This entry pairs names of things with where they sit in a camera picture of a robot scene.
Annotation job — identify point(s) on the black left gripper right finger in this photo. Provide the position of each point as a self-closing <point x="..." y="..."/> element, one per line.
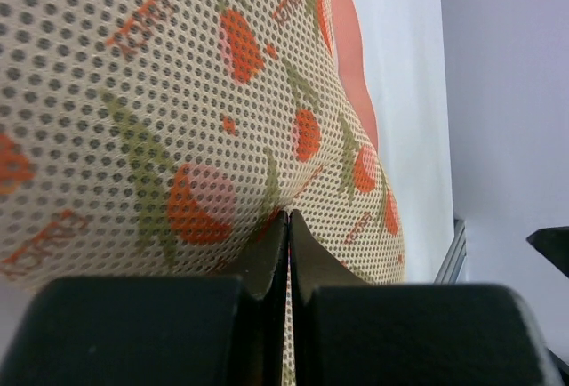
<point x="347" y="332"/>

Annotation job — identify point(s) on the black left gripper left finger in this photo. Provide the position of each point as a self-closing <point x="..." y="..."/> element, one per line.
<point x="221" y="329"/>

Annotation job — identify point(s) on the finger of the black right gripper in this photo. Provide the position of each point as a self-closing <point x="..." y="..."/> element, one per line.
<point x="553" y="245"/>

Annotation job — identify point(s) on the floral mesh laundry bag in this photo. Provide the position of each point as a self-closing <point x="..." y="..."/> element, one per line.
<point x="159" y="138"/>

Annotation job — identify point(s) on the aluminium front rail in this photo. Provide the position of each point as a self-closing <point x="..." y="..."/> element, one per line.
<point x="451" y="266"/>

